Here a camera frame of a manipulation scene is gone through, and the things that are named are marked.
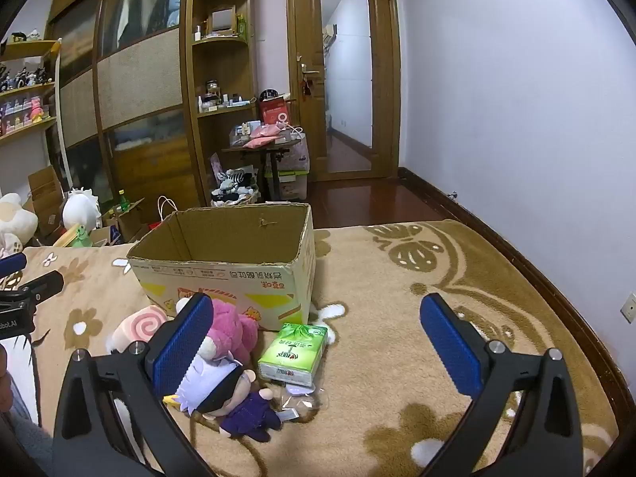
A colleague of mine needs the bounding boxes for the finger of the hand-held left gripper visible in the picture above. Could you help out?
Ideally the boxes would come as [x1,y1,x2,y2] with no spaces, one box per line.
[0,252,28,275]
[0,271,65,309]

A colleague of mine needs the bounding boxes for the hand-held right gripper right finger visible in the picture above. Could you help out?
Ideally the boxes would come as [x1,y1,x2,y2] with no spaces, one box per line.
[420,292,584,477]

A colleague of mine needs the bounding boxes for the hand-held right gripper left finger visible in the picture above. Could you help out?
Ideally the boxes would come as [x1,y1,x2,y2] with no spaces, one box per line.
[52,292,219,477]

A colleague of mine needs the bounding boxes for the white-haired plush doll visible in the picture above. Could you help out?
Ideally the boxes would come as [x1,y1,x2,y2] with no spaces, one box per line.
[164,353,283,443]

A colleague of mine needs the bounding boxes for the pink bear plush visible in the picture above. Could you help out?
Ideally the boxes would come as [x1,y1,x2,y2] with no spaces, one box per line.
[201,297,260,365]

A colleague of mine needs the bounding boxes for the green tissue pack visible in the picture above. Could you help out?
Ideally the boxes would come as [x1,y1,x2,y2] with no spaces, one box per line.
[257,322,331,388]

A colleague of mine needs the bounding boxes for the person's left forearm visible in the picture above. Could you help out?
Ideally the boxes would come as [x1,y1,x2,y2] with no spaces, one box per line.
[0,407,55,477]

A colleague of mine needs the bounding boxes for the person's left hand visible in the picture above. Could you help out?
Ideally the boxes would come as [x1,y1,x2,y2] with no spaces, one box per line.
[0,345,10,413]

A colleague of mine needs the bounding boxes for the cream plush toy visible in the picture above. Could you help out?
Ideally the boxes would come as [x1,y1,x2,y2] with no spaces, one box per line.
[0,193,39,255]

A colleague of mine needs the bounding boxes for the green frog toy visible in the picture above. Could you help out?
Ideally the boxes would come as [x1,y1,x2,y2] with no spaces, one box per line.
[67,223,93,249]

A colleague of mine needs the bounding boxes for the tall empty cardboard box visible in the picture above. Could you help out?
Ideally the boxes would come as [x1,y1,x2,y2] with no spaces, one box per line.
[22,165,69,239]

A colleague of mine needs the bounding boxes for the white round plush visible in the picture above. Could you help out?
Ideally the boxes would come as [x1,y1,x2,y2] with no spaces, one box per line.
[62,187,103,229]

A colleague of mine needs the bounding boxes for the cardboard box with bottles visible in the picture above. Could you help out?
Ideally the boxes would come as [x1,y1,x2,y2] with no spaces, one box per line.
[101,198,150,245]

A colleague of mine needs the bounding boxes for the clear plastic wrapper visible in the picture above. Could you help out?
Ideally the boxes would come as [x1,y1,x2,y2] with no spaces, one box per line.
[275,384,324,423]

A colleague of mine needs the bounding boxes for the white curved pole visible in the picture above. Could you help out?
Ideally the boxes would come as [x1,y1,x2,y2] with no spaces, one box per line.
[51,52,74,180]

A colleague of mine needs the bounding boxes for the row of small figurines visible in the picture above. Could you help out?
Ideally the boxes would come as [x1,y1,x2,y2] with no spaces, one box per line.
[0,62,56,133]

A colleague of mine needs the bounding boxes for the basket of socks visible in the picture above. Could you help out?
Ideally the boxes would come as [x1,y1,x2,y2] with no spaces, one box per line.
[211,168,260,208]

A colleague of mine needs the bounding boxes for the clear storage bin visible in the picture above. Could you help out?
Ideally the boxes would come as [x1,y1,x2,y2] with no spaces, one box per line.
[263,134,310,202]

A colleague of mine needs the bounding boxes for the small side table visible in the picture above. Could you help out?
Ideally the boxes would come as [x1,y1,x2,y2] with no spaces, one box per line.
[222,138,304,204]

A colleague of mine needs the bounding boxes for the clear boxes on table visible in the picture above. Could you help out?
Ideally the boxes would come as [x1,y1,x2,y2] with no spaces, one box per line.
[229,121,262,146]

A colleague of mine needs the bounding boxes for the pink cloth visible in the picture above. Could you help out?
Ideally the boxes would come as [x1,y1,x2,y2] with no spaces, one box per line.
[241,123,287,149]

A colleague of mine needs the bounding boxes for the wooden wardrobe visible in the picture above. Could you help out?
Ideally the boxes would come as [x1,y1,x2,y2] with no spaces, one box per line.
[47,0,207,209]

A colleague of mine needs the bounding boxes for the wooden corner shelf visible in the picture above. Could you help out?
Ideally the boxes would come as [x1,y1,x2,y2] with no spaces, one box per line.
[186,0,259,207]

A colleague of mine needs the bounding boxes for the row of small bottles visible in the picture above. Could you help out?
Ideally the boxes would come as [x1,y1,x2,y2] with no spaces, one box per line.
[198,91,256,113]

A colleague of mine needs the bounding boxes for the wooden door with glass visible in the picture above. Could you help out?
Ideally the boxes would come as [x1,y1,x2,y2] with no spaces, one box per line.
[285,0,401,182]

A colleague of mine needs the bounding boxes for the red box with white circle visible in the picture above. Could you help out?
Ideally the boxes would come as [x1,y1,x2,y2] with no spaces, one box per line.
[258,97,292,127]

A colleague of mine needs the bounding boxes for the red paper bag white handles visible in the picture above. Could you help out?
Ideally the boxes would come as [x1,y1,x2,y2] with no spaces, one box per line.
[148,195,178,232]

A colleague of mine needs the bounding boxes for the wooden wall shelf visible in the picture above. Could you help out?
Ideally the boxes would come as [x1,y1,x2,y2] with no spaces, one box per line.
[0,37,63,147]

